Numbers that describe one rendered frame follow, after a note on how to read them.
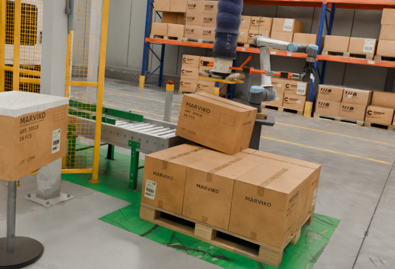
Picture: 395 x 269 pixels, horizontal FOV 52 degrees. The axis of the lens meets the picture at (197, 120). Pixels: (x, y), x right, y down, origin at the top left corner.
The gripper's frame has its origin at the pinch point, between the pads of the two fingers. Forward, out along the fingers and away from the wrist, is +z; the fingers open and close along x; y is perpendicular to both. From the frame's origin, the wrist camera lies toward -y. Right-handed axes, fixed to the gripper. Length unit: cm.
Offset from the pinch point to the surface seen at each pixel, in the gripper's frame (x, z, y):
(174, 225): 26, 116, 165
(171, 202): 25, 97, 169
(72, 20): -76, -29, 221
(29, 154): 32, 43, 281
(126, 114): -141, 72, 128
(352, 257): 126, 111, 68
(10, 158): 41, 40, 293
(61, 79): -74, 20, 228
